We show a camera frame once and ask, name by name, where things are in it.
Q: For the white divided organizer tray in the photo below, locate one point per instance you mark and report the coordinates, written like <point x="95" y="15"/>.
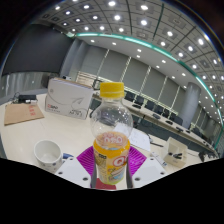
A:
<point x="175" y="148"/>

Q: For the yellow-capped clear drink bottle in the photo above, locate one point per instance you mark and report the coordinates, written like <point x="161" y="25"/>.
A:
<point x="112" y="156"/>

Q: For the group of ceiling lights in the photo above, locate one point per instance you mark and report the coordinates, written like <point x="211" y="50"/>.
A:
<point x="117" y="17"/>

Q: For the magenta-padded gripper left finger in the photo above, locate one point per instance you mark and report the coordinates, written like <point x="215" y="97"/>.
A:
<point x="74" y="171"/>

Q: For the brown paper envelope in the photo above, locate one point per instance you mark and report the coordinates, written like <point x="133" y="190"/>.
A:
<point x="21" y="114"/>

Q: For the long curved conference table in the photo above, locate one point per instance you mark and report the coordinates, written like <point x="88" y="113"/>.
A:
<point x="156" y="123"/>

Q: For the black hole punch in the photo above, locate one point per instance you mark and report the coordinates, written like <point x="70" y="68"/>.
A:
<point x="26" y="98"/>

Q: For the large white cardboard box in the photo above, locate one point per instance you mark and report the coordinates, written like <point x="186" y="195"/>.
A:
<point x="68" y="100"/>

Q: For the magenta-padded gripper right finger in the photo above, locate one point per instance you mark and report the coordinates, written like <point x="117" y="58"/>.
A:
<point x="150" y="171"/>

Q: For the row of black office chairs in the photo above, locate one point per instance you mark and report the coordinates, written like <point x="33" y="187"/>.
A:
<point x="150" y="105"/>

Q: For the black desk microphone base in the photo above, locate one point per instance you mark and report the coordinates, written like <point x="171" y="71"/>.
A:
<point x="202" y="155"/>

